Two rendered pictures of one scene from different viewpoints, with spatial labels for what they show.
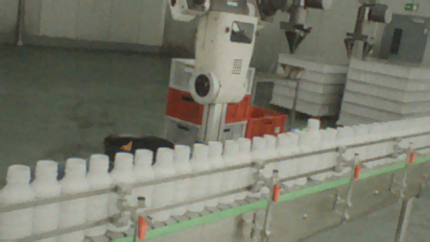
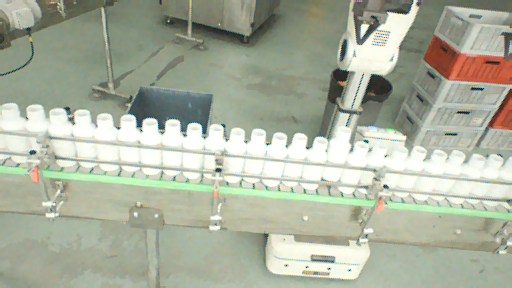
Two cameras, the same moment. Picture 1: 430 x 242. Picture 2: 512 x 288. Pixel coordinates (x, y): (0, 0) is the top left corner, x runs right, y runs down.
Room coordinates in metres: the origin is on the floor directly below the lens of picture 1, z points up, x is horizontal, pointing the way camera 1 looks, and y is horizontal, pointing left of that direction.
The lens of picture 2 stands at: (0.86, -0.69, 1.72)
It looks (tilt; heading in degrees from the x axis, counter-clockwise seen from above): 36 degrees down; 43
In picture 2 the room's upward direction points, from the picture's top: 10 degrees clockwise
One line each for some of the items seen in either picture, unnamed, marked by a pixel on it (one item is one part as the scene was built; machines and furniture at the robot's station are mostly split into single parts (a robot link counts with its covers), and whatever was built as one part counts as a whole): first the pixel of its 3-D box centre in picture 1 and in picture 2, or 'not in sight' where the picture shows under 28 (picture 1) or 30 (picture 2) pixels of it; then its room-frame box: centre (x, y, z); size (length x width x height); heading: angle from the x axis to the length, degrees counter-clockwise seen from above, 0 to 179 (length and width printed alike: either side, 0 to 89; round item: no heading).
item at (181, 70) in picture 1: (212, 77); (486, 32); (4.13, 0.17, 1.00); 0.61 x 0.41 x 0.22; 147
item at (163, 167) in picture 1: (161, 184); (107, 142); (1.15, 0.13, 1.08); 0.06 x 0.06 x 0.17
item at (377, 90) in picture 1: (388, 99); not in sight; (8.26, -2.47, 0.59); 1.24 x 1.03 x 1.17; 142
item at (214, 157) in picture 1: (210, 174); (172, 147); (1.29, 0.02, 1.08); 0.06 x 0.06 x 0.17
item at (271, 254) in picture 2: not in sight; (314, 209); (2.24, 0.05, 0.24); 0.68 x 0.53 x 0.41; 50
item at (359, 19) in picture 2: (292, 39); (363, 26); (1.75, -0.17, 1.44); 0.07 x 0.07 x 0.09; 51
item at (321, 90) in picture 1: (316, 87); not in sight; (9.23, -1.47, 0.50); 1.23 x 1.05 x 1.00; 138
